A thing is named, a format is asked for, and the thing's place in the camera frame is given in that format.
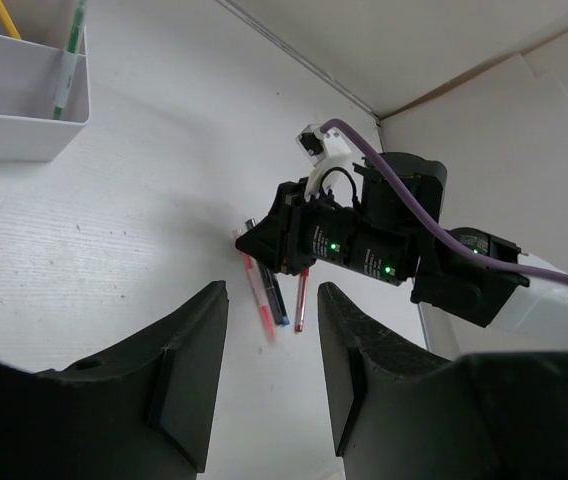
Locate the clear green pen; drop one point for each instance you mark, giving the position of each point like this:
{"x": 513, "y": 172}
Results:
{"x": 69, "y": 60}

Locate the clear pink pen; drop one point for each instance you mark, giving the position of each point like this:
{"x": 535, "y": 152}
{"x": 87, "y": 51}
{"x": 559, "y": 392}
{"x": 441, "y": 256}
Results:
{"x": 261, "y": 299}

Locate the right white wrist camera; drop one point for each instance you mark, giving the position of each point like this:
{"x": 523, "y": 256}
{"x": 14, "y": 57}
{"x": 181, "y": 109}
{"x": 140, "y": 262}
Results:
{"x": 324, "y": 151}

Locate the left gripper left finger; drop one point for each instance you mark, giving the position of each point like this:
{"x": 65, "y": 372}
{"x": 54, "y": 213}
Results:
{"x": 140, "y": 409}

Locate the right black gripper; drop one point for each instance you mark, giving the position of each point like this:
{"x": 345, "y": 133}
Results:
{"x": 296, "y": 233}

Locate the black blue pen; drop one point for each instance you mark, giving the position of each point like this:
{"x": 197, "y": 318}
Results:
{"x": 273, "y": 294}

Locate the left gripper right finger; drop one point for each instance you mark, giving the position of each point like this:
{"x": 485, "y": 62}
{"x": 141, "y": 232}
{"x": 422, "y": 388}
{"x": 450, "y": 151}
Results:
{"x": 398, "y": 411}

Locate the clear red pen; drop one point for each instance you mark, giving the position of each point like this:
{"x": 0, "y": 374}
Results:
{"x": 301, "y": 301}

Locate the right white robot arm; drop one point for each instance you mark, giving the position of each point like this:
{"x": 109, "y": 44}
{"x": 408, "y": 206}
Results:
{"x": 486, "y": 284}

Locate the yellow utility knife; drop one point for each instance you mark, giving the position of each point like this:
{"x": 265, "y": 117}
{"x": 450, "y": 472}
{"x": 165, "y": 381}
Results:
{"x": 8, "y": 23}

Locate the white three-compartment organizer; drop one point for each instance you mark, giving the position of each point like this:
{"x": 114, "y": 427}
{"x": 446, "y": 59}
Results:
{"x": 29, "y": 72}

